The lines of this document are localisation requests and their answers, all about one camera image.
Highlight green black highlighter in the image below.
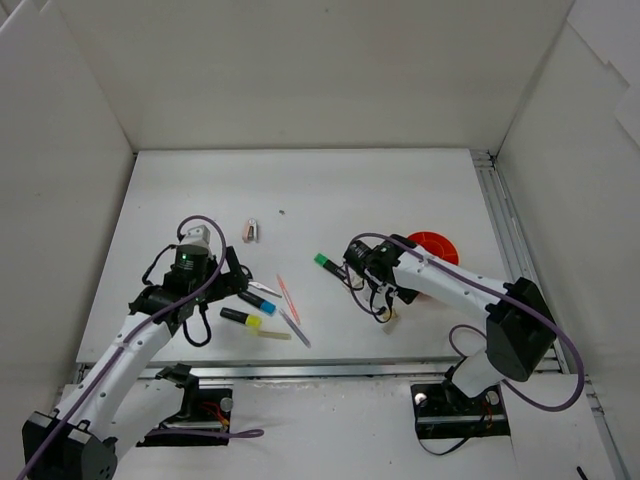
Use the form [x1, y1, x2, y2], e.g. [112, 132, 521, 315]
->
[314, 253, 347, 284]

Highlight aluminium rail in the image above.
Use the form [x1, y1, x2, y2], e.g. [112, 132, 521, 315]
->
[470, 149, 633, 479]
[74, 357, 466, 384]

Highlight yellow black highlighter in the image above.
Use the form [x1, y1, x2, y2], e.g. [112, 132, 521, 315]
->
[220, 307, 262, 329]

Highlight pale yellow pen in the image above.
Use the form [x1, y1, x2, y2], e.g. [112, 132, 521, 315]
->
[253, 329, 291, 341]

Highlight small scissors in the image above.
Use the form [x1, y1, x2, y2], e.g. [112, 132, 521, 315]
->
[249, 280, 283, 298]

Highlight orange pen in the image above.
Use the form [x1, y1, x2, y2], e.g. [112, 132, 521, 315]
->
[276, 274, 301, 325]

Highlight white pink eraser box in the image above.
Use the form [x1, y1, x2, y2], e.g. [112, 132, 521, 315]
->
[343, 273, 365, 291]

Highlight white eraser block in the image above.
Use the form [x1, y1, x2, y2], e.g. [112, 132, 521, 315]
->
[382, 318, 399, 335]

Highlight aluminium rail right side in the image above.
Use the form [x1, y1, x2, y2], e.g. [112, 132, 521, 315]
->
[470, 149, 633, 479]

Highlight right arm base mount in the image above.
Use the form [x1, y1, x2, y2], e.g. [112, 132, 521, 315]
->
[410, 377, 511, 457]

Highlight purple pen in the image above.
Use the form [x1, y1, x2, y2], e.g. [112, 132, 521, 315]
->
[278, 309, 311, 349]

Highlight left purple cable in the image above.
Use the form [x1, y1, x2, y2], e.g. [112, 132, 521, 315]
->
[17, 214, 265, 479]

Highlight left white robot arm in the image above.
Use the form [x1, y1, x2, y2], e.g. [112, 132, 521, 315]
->
[18, 240, 248, 479]

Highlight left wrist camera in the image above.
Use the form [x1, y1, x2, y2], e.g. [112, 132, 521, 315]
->
[179, 225, 211, 250]

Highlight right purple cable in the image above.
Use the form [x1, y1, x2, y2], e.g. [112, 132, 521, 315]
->
[347, 231, 586, 412]

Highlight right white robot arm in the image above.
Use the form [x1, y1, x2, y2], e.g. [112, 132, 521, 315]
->
[343, 234, 557, 412]

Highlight aluminium rail front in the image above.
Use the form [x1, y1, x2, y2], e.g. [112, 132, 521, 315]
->
[74, 357, 466, 384]

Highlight pink white stapler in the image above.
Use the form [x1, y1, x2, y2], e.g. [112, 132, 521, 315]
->
[242, 218, 259, 243]

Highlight purple cable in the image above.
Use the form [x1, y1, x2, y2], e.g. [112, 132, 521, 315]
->
[17, 214, 265, 479]
[347, 231, 586, 412]

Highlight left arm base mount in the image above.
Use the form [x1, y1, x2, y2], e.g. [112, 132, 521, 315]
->
[136, 364, 233, 448]

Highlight blue black highlighter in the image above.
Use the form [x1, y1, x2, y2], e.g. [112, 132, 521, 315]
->
[237, 291, 276, 315]

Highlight orange round divided container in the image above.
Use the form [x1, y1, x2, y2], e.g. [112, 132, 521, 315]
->
[408, 231, 460, 266]

